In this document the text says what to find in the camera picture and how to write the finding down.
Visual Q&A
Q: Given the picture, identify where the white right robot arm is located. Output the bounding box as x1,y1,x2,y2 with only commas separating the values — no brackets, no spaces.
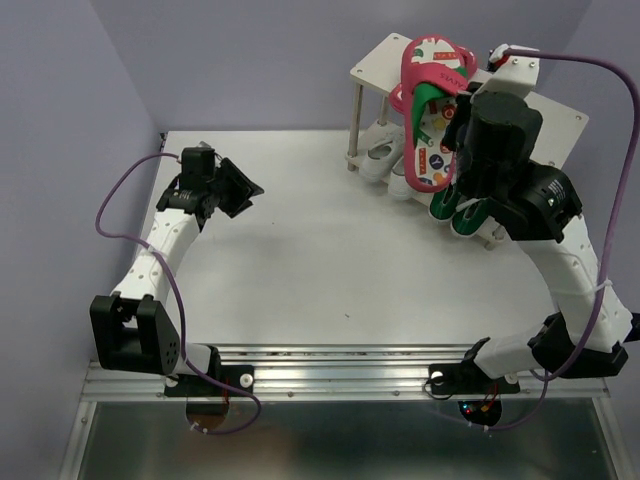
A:
443,92,633,390

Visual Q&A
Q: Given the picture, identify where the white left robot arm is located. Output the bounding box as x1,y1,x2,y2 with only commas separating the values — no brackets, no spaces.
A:
89,143,264,394

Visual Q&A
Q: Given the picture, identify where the aluminium mounting rail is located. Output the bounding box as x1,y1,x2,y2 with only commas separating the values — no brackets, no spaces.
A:
81,345,610,403

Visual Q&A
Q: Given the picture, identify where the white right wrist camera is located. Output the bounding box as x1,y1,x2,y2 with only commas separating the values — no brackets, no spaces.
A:
475,44,540,99

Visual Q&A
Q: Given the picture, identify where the pink sandal one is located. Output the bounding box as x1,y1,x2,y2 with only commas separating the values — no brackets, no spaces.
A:
389,82,415,115

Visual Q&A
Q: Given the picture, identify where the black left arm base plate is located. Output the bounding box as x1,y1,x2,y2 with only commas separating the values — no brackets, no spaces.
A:
163,364,255,398

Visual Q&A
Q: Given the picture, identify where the white sneaker one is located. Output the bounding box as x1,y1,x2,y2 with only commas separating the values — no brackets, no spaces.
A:
388,156,414,201

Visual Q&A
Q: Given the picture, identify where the pink sandal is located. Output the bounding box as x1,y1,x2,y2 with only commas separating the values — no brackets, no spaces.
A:
395,35,477,193

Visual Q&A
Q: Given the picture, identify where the green sneaker one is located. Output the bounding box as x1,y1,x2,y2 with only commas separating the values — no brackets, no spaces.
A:
429,183,461,223
450,199,489,238

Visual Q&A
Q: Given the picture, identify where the beige two-tier shoe shelf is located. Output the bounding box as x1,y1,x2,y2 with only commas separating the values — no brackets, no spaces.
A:
343,32,590,250

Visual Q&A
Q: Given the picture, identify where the white sneaker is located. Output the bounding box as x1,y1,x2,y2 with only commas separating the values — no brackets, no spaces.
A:
359,127,405,183

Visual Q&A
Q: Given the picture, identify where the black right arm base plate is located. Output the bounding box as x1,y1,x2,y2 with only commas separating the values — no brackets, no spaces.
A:
427,363,521,396

